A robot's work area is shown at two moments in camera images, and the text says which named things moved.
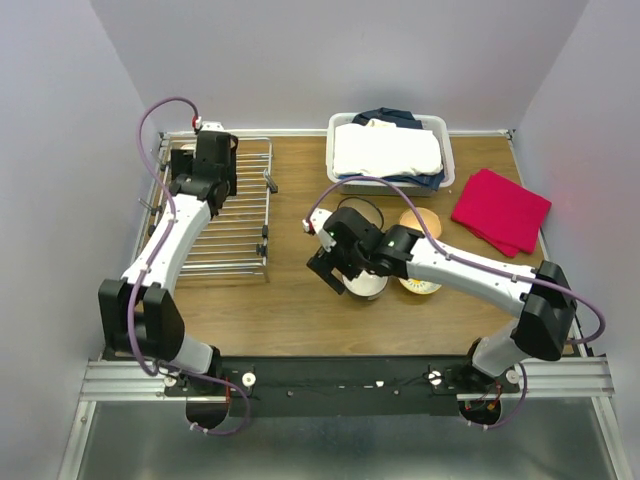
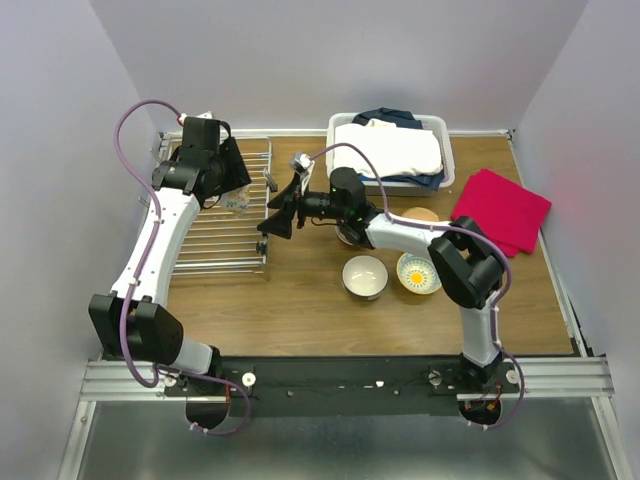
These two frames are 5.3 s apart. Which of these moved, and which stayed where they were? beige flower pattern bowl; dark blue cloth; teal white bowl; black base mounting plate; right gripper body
Moved: right gripper body
Stayed: teal white bowl; black base mounting plate; dark blue cloth; beige flower pattern bowl
